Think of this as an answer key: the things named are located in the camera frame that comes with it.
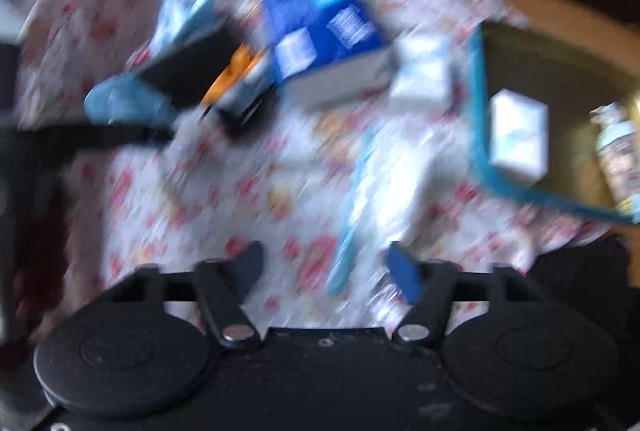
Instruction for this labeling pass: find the white blue plastic packet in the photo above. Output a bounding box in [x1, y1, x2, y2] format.
[327, 111, 451, 297]

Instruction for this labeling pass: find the small white tissue packet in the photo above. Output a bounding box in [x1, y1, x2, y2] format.
[487, 90, 550, 184]
[390, 36, 456, 106]

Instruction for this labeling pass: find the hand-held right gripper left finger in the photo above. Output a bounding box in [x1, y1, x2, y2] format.
[102, 241, 266, 349]

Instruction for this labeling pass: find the teal rimmed container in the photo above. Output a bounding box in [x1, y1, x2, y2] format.
[467, 21, 640, 224]

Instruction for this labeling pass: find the black wallet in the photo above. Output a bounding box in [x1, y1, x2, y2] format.
[137, 18, 246, 109]

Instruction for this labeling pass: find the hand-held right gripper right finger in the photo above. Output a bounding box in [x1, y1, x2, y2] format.
[387, 241, 546, 344]

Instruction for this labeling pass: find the clear labelled bottle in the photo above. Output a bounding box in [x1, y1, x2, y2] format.
[590, 101, 640, 212]

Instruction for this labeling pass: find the light blue cloth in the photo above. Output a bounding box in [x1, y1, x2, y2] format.
[150, 0, 221, 56]

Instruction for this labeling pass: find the blue tissue pack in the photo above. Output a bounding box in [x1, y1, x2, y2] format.
[257, 0, 396, 109]

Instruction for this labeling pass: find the blue face mask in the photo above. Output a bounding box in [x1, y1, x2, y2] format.
[84, 73, 178, 124]

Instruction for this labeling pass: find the orange and black object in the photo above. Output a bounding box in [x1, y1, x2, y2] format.
[200, 43, 278, 134]

